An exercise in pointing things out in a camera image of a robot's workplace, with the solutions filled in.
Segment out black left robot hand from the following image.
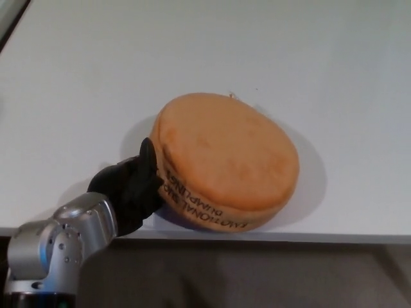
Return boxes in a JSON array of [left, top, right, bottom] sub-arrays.
[[87, 137, 165, 237]]

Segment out orange soft plush plate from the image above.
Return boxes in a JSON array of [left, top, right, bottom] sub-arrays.
[[153, 92, 301, 233]]

